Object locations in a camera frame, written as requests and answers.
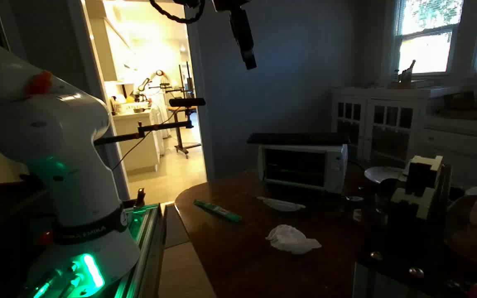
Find green roller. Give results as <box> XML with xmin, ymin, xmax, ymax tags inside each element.
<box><xmin>193</xmin><ymin>199</ymin><xmax>243</xmax><ymax>224</ymax></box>

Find background white robot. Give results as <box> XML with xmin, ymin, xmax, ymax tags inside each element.
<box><xmin>137</xmin><ymin>69</ymin><xmax>171</xmax><ymax>93</ymax></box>

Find black baking tray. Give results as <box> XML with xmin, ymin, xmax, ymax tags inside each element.
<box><xmin>246</xmin><ymin>132</ymin><xmax>351</xmax><ymax>146</ymax></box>

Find white kitchen counter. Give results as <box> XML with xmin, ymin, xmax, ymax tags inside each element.
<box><xmin>111</xmin><ymin>107</ymin><xmax>161</xmax><ymax>173</ymax></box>

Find white toaster oven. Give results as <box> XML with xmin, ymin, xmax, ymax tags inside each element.
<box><xmin>257</xmin><ymin>143</ymin><xmax>349</xmax><ymax>195</ymax></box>

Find bottles on wooden tray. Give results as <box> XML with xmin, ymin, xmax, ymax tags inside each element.
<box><xmin>388</xmin><ymin>59</ymin><xmax>429</xmax><ymax>89</ymax></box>

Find white glass-door cabinet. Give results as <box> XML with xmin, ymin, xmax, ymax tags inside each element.
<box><xmin>331</xmin><ymin>85</ymin><xmax>459</xmax><ymax>167</ymax></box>

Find window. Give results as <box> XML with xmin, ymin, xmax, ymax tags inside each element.
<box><xmin>393</xmin><ymin>0</ymin><xmax>464</xmax><ymax>76</ymax></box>

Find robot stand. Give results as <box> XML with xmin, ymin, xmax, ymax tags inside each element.
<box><xmin>0</xmin><ymin>178</ymin><xmax>167</xmax><ymax>298</ymax></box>

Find white crumpled cloth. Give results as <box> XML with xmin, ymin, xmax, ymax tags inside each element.
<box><xmin>265</xmin><ymin>224</ymin><xmax>322</xmax><ymax>255</ymax></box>

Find white and black block toy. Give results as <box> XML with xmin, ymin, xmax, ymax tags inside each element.
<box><xmin>389</xmin><ymin>155</ymin><xmax>451</xmax><ymax>221</ymax></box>

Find wooden bowl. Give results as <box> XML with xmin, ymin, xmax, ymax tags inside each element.
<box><xmin>445</xmin><ymin>195</ymin><xmax>477</xmax><ymax>270</ymax></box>

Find camera on mount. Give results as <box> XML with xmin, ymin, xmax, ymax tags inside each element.
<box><xmin>94</xmin><ymin>98</ymin><xmax>206</xmax><ymax>146</ymax></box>

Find black cable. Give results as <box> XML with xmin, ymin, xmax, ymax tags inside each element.
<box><xmin>111</xmin><ymin>107</ymin><xmax>177</xmax><ymax>172</ymax></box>

